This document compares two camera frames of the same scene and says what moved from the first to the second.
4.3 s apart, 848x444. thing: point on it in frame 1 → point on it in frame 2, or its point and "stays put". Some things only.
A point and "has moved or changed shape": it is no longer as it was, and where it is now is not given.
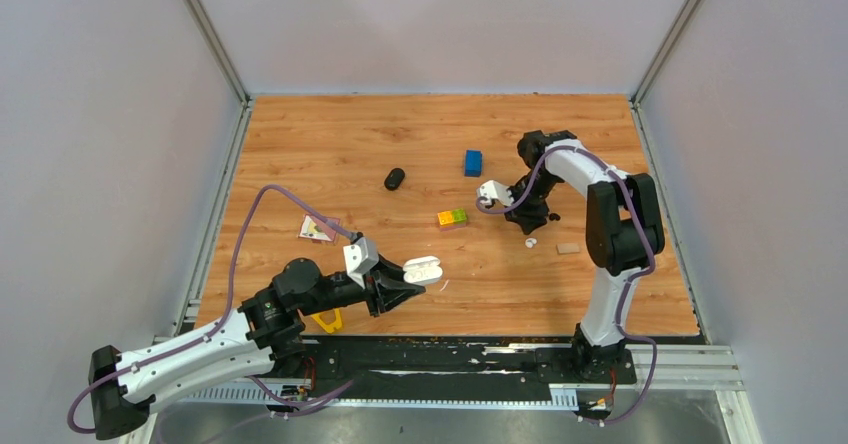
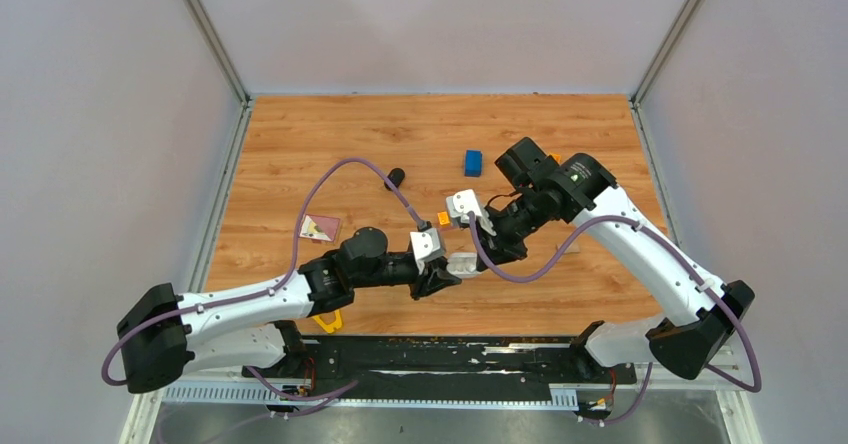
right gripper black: (528, 218) → (499, 249)
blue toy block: (473, 163) stays put
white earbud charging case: (424, 270) has moved or changed shape
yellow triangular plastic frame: (329, 327) stays put
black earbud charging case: (394, 179) stays put
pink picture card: (315, 229) stays put
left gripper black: (385, 287) → (438, 281)
